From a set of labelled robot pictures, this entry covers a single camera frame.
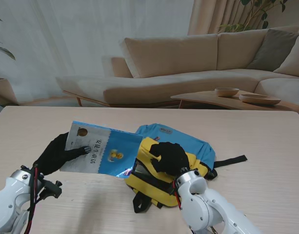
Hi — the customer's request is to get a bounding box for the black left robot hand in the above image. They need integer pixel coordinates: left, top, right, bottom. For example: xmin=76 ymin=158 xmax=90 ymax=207
xmin=33 ymin=131 xmax=91 ymax=176

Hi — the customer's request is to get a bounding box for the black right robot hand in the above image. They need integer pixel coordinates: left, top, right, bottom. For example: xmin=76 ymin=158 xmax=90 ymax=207
xmin=149 ymin=141 xmax=190 ymax=176

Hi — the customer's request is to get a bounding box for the blue and yellow school backpack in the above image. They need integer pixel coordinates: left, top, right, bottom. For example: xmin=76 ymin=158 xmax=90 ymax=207
xmin=124 ymin=123 xmax=248 ymax=214

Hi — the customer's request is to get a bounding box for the blue cover book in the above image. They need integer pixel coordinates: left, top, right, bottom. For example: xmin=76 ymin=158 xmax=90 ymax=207
xmin=59 ymin=120 xmax=143 ymax=178

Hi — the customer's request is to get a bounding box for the wooden coffee table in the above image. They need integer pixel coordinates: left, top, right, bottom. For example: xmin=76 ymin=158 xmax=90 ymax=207
xmin=170 ymin=89 xmax=299 ymax=117

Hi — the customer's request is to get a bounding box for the beige plant pot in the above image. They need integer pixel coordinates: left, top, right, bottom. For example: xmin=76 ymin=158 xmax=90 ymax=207
xmin=0 ymin=78 xmax=18 ymax=107

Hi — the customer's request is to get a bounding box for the small wooden bowl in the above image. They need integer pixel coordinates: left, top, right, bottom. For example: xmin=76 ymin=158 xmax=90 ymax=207
xmin=214 ymin=87 xmax=240 ymax=98

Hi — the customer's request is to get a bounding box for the beige sofa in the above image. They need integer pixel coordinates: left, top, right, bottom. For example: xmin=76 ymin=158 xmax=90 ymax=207
xmin=56 ymin=24 xmax=299 ymax=108

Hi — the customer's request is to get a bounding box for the wide shallow wooden bowl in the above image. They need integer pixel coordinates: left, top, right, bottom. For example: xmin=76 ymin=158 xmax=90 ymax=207
xmin=239 ymin=94 xmax=282 ymax=106

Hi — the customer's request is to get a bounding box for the dark green leaf plant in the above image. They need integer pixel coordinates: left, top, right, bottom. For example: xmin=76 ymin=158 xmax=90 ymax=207
xmin=0 ymin=14 xmax=16 ymax=61

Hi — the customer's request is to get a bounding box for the white sheer curtain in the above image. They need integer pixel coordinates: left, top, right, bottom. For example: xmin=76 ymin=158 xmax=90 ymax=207
xmin=0 ymin=0 xmax=196 ymax=105

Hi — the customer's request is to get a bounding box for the grey cushion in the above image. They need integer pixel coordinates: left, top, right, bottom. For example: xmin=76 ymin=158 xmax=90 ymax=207
xmin=246 ymin=28 xmax=299 ymax=72

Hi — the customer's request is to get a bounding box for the beige curtain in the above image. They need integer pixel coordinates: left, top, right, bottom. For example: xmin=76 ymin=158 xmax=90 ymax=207
xmin=187 ymin=0 xmax=298 ymax=36

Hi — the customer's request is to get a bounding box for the beige cushion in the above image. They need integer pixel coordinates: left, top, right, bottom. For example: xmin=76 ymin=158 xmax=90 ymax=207
xmin=273 ymin=35 xmax=299 ymax=78

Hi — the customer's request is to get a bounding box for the tall green leafy plant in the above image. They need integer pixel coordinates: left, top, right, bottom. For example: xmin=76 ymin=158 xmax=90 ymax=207
xmin=219 ymin=0 xmax=289 ymax=34

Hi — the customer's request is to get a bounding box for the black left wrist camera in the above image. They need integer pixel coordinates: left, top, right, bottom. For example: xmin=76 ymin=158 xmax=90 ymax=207
xmin=39 ymin=179 xmax=63 ymax=199

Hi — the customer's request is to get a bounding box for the red black right arm cable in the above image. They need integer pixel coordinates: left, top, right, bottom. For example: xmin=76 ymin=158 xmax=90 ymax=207
xmin=172 ymin=179 xmax=183 ymax=211

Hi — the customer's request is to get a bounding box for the red black arm cable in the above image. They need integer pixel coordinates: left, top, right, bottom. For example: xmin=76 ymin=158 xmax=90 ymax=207
xmin=23 ymin=165 xmax=46 ymax=234
xmin=172 ymin=179 xmax=183 ymax=211

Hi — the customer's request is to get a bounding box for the red black left arm cable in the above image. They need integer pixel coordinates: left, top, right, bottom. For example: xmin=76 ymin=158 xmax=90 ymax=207
xmin=23 ymin=165 xmax=46 ymax=234

